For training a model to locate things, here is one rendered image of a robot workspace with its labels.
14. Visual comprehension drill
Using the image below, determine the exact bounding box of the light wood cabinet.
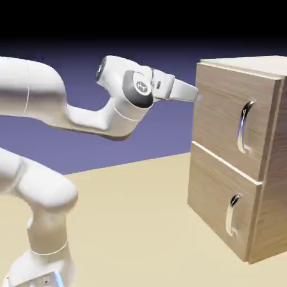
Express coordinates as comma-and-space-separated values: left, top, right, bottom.
187, 55, 287, 265

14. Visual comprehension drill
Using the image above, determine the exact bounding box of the curved silver door handle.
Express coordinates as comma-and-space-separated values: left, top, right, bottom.
237, 100, 256, 155
225, 194, 242, 238

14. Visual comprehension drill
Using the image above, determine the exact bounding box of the light wood cabinet door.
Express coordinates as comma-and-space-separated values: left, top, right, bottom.
192, 62, 283, 182
187, 141, 263, 262

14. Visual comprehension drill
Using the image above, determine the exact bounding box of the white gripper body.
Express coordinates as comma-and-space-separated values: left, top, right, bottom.
169, 78, 200, 103

